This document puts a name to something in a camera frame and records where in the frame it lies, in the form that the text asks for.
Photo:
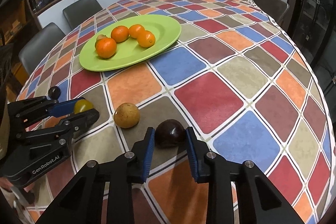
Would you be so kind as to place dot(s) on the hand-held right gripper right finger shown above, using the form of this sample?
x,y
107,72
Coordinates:
x,y
193,158

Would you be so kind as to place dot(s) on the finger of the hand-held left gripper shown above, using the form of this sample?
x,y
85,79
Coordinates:
x,y
64,107
81,120

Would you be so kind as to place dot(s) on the dark grey chair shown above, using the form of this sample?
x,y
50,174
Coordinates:
x,y
39,45
273,7
81,10

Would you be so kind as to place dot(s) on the black sliding glass door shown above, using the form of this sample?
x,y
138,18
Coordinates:
x,y
315,3

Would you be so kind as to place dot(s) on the green plate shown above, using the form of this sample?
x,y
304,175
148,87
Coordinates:
x,y
157,29

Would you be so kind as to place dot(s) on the brown round fruit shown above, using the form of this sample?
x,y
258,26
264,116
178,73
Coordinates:
x,y
100,37
126,115

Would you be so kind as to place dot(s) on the dark purple plum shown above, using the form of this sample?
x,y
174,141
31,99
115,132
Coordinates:
x,y
170,133
54,92

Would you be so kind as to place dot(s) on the yellow-green mandarin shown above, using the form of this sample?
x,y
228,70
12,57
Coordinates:
x,y
84,106

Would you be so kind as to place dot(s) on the large orange mandarin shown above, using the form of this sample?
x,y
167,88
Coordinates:
x,y
105,47

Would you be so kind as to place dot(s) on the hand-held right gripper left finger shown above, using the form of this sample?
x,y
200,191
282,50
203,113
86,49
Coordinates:
x,y
148,155

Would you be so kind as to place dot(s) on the yellowish orange mandarin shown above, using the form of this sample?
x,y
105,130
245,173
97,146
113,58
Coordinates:
x,y
146,38

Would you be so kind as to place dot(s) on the colourful checkered tablecloth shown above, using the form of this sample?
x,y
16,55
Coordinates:
x,y
210,103

